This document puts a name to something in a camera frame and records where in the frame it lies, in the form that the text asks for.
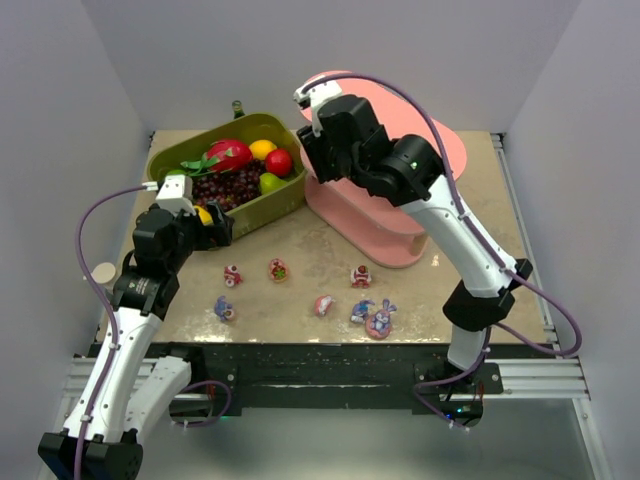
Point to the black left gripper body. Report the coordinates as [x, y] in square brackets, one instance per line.
[201, 228]

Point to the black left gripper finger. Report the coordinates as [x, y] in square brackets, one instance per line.
[221, 229]
[201, 212]

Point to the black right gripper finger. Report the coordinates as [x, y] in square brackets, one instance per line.
[318, 152]
[345, 162]

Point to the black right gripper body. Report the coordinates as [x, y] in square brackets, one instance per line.
[314, 156]

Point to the pink white figurine toy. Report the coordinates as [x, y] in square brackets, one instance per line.
[322, 305]

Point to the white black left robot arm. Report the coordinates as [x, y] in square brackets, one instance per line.
[103, 436]

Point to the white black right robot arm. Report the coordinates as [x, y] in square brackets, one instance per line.
[414, 177]

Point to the pink three-tier shelf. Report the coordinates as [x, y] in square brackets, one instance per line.
[385, 234]

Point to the yellow lemon toy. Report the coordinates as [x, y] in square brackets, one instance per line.
[209, 221]

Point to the purple grape bunch toy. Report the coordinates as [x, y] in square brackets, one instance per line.
[229, 189]

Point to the red apple toy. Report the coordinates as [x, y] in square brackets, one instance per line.
[279, 162]

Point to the green lime toy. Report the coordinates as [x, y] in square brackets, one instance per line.
[175, 172]

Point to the red white figurine toy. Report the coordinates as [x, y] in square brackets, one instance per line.
[232, 276]

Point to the green pear toy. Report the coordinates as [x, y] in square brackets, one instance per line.
[269, 183]

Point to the orange fruit toy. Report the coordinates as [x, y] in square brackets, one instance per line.
[260, 149]

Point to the olive green plastic basket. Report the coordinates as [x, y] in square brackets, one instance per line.
[247, 129]

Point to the red dragon fruit toy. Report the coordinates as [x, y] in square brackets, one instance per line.
[227, 155]

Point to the pink egg strawberry toy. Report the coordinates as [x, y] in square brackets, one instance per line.
[278, 270]

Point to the purple elephant figurine toy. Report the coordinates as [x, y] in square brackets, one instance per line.
[224, 310]

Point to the green soap pump bottle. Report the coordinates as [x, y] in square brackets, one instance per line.
[104, 274]

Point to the green glass bottle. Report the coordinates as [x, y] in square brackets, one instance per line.
[237, 109]

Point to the red bear figurine toy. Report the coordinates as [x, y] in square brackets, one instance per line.
[360, 277]

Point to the blue purple bunny toy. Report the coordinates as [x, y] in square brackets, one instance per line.
[360, 311]

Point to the purple bunny pink disc toy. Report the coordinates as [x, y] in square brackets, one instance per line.
[378, 325]

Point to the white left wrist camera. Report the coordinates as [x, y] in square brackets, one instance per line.
[173, 194]

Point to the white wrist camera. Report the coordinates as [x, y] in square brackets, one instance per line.
[311, 98]
[173, 194]

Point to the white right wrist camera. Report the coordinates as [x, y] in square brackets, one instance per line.
[311, 98]

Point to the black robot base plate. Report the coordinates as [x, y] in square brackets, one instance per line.
[324, 376]

